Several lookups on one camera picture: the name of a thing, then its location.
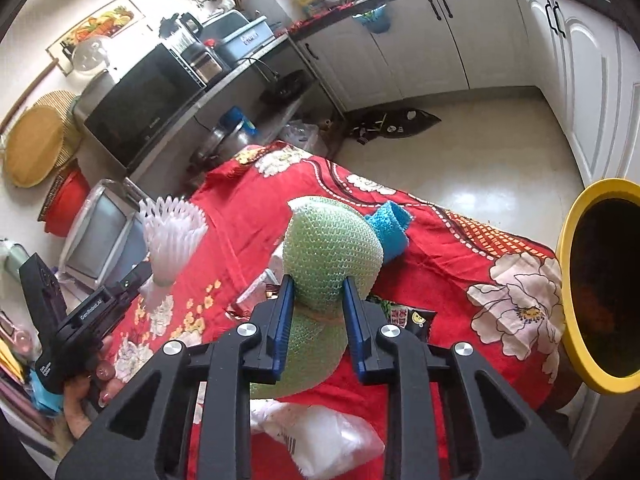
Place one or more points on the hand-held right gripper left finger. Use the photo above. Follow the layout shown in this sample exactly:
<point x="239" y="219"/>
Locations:
<point x="281" y="330"/>

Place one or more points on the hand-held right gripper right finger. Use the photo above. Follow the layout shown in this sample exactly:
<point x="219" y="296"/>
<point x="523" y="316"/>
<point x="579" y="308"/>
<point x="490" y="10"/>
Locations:
<point x="356" y="335"/>

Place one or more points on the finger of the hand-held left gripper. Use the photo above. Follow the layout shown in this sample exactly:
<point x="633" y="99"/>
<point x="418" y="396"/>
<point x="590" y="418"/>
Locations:
<point x="127" y="282"/>

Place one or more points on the green foam net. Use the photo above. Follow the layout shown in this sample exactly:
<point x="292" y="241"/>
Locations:
<point x="325" y="255"/>

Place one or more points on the blue socks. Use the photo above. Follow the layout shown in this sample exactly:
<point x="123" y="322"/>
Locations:
<point x="390" y="235"/>

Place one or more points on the yellow-rimmed bin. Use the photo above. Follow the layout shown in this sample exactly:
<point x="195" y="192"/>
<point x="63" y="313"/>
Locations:
<point x="566" y="280"/>

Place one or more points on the person's left hand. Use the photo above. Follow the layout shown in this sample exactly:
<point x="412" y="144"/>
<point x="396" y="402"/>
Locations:
<point x="102" y="385"/>

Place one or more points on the black green snack packet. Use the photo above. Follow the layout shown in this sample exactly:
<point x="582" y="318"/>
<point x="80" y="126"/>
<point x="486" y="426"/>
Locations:
<point x="410" y="320"/>

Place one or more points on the clear plastic storage box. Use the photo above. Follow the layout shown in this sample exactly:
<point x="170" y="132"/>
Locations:
<point x="100" y="230"/>

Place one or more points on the pale green flask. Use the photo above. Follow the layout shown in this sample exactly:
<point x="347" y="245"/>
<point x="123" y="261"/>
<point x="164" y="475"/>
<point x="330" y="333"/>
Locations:
<point x="12" y="260"/>

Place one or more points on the red floral tablecloth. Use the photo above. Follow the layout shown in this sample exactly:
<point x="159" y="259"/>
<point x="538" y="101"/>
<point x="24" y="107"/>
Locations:
<point x="440" y="280"/>

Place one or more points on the red plastic basin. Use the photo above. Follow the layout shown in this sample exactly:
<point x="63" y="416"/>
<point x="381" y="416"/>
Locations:
<point x="70" y="200"/>

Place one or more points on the white plastic bag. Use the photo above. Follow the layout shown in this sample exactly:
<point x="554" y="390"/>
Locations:
<point x="325" y="435"/>

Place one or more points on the metal pot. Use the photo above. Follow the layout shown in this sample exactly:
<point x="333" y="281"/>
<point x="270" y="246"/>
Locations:
<point x="215" y="147"/>

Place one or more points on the round yellow woven mat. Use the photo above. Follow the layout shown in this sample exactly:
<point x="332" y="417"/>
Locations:
<point x="32" y="145"/>

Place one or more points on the black microwave oven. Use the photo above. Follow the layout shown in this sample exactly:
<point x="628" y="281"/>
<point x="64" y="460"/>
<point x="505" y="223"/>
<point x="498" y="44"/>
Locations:
<point x="135" y="105"/>

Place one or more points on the clear plastic bag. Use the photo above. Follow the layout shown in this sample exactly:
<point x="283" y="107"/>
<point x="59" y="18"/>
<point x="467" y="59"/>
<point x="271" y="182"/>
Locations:
<point x="300" y="135"/>

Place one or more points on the blue-lidded jar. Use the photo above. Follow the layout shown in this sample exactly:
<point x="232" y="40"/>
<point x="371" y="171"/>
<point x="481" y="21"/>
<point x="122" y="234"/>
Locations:
<point x="239" y="120"/>

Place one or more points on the wooden stick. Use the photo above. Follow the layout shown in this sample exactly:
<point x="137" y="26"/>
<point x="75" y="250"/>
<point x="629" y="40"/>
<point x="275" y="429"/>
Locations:
<point x="30" y="95"/>

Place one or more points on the black bag with scraps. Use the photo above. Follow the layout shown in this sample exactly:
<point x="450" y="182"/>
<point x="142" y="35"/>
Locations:
<point x="395" y="122"/>

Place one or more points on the glass dome lid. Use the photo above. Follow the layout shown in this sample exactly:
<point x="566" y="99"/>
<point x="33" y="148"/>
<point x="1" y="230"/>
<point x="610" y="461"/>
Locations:
<point x="90" y="55"/>

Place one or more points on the black wok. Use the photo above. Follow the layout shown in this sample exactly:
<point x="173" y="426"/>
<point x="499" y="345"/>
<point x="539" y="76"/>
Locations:
<point x="286" y="84"/>

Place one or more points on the black blender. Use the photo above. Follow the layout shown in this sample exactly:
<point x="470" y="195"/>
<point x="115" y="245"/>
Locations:
<point x="180" y="32"/>

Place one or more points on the grey plastic crate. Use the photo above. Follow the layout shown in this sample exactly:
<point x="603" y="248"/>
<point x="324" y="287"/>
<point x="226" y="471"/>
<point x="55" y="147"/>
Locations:
<point x="240" y="37"/>

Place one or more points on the blue hanging basket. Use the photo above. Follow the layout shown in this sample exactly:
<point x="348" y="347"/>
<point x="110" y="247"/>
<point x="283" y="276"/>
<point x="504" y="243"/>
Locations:
<point x="372" y="20"/>

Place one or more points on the white kitchen cabinets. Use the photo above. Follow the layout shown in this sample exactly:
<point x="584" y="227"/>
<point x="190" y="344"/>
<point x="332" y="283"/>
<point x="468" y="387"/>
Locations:
<point x="590" y="85"/>

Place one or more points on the fruit wall poster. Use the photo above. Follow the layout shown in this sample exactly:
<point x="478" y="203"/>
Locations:
<point x="95" y="25"/>

